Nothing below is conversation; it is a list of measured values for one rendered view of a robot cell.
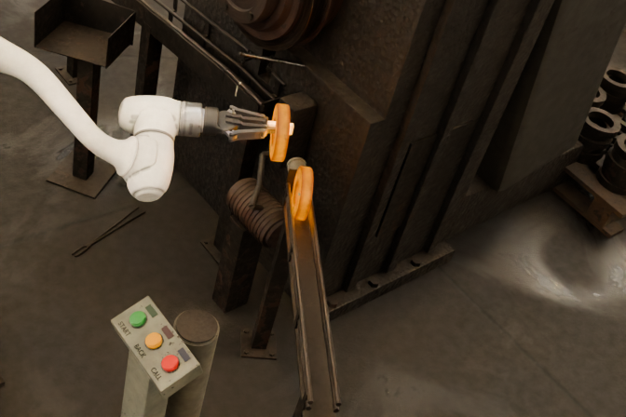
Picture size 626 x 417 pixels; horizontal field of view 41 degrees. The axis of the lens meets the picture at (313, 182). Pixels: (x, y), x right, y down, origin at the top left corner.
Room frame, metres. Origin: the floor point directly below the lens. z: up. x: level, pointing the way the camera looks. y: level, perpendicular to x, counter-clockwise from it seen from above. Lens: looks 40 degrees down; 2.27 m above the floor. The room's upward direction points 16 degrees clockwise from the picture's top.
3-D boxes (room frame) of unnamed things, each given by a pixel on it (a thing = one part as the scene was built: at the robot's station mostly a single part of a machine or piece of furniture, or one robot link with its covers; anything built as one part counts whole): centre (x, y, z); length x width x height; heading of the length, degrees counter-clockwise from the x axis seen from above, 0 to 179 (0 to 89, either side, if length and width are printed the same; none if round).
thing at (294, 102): (2.11, 0.11, 0.68); 0.11 x 0.08 x 0.24; 139
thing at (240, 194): (1.94, 0.13, 0.27); 0.22 x 0.13 x 0.53; 49
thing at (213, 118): (1.75, 0.28, 0.92); 0.09 x 0.08 x 0.07; 105
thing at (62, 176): (2.37, 0.88, 0.36); 0.26 x 0.20 x 0.72; 84
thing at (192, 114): (1.73, 0.35, 0.91); 0.09 x 0.06 x 0.09; 15
